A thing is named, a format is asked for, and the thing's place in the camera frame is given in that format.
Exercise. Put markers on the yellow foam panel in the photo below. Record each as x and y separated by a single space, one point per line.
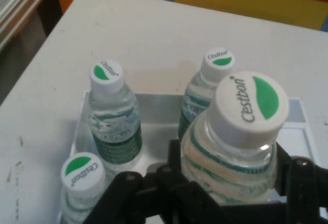
256 8

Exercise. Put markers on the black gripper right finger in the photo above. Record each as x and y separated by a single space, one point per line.
305 183

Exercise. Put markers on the clear water bottle white cap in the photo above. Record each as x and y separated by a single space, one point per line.
82 183
230 157
115 121
200 90

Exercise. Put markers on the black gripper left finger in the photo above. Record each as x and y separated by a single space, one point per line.
166 183

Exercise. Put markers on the white plastic bottle tray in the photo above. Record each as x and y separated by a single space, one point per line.
159 121

